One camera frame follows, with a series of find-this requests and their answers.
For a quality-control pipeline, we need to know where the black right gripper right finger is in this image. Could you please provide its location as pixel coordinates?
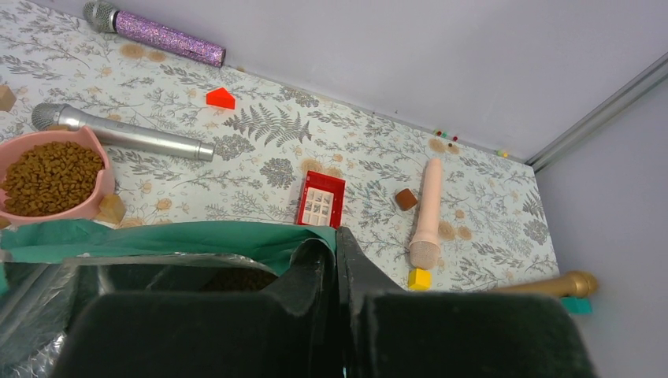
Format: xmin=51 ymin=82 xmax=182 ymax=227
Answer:
xmin=336 ymin=227 xmax=597 ymax=377

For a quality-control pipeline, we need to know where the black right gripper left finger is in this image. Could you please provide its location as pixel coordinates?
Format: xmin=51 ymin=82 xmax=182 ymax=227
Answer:
xmin=52 ymin=239 xmax=341 ymax=377

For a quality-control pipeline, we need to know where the green pet food bag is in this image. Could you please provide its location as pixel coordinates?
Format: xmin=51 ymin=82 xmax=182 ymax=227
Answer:
xmin=1 ymin=220 xmax=336 ymax=377

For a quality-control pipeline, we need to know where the brown pet food kibble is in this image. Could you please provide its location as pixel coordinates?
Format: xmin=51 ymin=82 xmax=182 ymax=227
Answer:
xmin=1 ymin=142 xmax=105 ymax=217

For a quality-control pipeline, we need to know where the pink double pet bowl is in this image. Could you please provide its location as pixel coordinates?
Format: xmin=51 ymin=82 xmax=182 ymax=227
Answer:
xmin=1 ymin=127 xmax=126 ymax=228

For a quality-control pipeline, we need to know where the yellow cube block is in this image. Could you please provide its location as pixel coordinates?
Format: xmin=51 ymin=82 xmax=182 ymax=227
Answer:
xmin=407 ymin=268 xmax=432 ymax=291

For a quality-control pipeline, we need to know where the pink toy microphone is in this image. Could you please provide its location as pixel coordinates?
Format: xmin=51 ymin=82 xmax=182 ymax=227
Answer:
xmin=408 ymin=158 xmax=443 ymax=270

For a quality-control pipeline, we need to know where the floral patterned table mat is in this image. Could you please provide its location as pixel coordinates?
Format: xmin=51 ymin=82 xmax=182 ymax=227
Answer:
xmin=1 ymin=1 xmax=559 ymax=291

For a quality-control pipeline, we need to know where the red toy block tray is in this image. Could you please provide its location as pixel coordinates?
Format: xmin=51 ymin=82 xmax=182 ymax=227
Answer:
xmin=295 ymin=171 xmax=346 ymax=228

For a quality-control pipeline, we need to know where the brown cube block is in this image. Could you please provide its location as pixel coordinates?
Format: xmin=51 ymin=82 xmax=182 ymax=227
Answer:
xmin=395 ymin=188 xmax=418 ymax=211

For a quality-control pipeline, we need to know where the teal block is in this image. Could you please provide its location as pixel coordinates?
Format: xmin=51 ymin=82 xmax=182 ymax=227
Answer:
xmin=560 ymin=297 xmax=592 ymax=315

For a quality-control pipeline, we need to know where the gold toy microphone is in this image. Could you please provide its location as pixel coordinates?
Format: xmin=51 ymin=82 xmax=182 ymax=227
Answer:
xmin=490 ymin=271 xmax=599 ymax=298

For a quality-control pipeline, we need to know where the red house-shaped block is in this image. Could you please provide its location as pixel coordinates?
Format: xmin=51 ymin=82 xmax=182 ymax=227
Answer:
xmin=206 ymin=87 xmax=236 ymax=109

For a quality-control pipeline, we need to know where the silver toy microphone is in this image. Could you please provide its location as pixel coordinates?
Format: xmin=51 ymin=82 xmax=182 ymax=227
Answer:
xmin=32 ymin=103 xmax=214 ymax=161

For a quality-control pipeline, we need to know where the tan wooden cube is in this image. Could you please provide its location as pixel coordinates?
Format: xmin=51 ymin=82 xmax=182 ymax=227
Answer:
xmin=0 ymin=85 xmax=17 ymax=112

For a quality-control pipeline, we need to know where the purple glitter toy microphone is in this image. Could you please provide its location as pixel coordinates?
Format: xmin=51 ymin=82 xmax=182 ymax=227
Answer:
xmin=83 ymin=1 xmax=226 ymax=68

